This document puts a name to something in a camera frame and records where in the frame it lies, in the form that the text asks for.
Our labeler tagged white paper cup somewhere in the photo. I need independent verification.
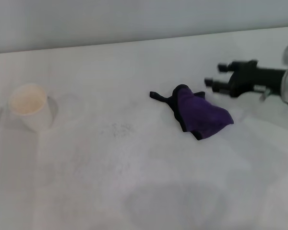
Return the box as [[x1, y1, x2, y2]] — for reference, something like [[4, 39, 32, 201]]
[[9, 83, 54, 133]]

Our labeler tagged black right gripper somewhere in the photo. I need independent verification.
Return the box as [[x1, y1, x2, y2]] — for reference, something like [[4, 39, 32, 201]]
[[204, 59, 288, 98]]

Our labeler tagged purple rag with black trim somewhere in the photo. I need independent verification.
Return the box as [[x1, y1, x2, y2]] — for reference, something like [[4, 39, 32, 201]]
[[148, 83, 235, 141]]

